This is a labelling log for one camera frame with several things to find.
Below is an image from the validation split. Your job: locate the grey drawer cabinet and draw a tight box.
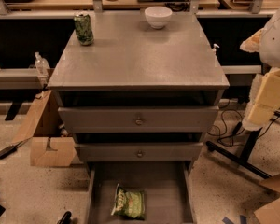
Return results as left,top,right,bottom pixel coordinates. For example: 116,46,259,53
47,10,231,224

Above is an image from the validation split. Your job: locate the clear plastic bottle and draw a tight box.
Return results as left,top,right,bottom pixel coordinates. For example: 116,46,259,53
35,52,50,76

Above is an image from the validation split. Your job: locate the black power adapter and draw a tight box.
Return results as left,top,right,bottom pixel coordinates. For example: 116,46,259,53
0,146,17,160

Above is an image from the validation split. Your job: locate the green jalapeno chip bag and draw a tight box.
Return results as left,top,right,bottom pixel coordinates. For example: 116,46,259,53
111,184,146,220

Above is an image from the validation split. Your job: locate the wooden block with notch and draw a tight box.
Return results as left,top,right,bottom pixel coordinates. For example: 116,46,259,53
30,137,76,167

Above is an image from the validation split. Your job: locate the cardboard box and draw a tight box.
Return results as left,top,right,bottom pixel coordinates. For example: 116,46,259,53
254,174,280,224

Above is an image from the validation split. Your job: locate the grey low shelf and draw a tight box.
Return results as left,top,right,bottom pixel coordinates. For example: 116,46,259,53
0,68,43,90

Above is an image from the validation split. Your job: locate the black stand with legs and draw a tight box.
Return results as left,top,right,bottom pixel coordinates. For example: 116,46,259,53
206,111,280,179

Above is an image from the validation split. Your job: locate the green soda can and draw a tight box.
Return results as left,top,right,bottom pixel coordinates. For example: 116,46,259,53
74,12,94,46

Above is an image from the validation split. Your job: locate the grey middle drawer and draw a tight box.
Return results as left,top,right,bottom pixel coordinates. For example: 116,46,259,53
75,142,203,162

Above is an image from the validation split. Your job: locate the black object bottom edge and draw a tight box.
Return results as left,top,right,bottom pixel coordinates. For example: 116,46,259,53
57,211,72,224

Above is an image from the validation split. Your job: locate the grey open bottom drawer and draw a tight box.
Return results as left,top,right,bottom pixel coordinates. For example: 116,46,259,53
85,161,196,224

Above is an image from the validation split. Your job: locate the white ceramic bowl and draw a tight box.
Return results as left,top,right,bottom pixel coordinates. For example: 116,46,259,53
145,7,173,29

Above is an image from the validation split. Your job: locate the grey top drawer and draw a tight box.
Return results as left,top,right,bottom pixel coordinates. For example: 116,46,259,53
58,106,218,133

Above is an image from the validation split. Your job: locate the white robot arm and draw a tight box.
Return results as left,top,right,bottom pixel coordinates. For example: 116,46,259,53
240,8,280,131

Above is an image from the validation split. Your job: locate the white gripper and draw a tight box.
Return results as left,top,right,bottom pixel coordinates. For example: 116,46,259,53
240,29,280,131

